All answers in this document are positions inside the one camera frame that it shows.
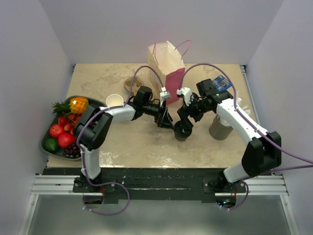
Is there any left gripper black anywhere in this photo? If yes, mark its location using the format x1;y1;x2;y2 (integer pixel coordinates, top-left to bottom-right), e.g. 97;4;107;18
142;100;175;129

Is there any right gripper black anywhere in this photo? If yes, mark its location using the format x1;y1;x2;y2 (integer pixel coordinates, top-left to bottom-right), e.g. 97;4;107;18
178;95;211;129

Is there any black coffee cup lid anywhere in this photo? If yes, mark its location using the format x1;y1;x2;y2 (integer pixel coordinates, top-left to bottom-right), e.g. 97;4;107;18
174;121;192;138

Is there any dark paper coffee cup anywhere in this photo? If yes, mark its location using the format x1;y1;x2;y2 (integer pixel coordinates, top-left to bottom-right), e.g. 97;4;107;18
174;133;189;142

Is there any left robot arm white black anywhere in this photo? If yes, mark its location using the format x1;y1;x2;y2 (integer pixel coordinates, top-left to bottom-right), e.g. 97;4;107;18
73;86;173;192

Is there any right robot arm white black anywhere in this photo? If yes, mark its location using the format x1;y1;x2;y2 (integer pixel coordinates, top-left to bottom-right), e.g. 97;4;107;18
174;79;282;192

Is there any grey straw holder cup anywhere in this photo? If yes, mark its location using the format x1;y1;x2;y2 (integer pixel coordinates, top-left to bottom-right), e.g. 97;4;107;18
209;115;233;141

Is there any cardboard cup carrier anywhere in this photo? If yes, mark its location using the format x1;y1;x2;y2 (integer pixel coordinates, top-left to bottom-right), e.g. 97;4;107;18
123;76;144;96

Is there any blue razor package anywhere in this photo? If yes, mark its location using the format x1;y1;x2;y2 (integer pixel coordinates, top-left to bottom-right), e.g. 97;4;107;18
212;75;231;92

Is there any pink beige paper bag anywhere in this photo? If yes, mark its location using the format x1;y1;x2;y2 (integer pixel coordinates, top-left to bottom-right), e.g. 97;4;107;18
148;40;192;104

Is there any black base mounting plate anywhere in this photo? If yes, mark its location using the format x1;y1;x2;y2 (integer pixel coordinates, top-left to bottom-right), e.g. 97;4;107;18
42;168;269;205

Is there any toy pineapple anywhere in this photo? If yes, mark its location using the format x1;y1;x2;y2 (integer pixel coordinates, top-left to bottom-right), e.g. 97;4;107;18
52;96;89;115

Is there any dark red grapes bunch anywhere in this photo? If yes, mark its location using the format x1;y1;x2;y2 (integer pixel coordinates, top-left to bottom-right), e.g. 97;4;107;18
63;143;81;159

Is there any red apple rear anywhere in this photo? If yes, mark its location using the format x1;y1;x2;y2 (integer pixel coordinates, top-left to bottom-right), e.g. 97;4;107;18
58;116;68;126

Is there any red apple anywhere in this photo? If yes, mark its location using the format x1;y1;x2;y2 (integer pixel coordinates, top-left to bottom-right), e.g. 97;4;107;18
49;124;65;139
58;116;68;126

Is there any red apple front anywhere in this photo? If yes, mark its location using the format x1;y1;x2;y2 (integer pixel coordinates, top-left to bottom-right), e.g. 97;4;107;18
49;124;65;139

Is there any green lime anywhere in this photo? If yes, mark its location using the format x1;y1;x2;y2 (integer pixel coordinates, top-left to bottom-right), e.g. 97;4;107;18
45;138;59;153

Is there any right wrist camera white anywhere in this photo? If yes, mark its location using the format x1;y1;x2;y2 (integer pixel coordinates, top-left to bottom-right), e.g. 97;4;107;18
177;87;193;106

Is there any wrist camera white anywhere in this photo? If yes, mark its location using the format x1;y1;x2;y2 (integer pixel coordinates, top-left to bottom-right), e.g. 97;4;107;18
159;87;171;101
177;87;193;106

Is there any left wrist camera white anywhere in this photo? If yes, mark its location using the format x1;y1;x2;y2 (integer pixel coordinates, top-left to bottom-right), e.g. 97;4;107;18
159;87;171;101

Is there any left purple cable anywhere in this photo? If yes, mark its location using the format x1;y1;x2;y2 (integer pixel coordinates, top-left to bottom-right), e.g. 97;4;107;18
77;65;166;187

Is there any purple cable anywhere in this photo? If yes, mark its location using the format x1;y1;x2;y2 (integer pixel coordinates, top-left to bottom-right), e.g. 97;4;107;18
179;63;313;176
77;65;166;187

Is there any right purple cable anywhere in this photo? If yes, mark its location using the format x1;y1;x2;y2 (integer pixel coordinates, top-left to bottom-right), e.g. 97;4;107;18
179;63;313;176

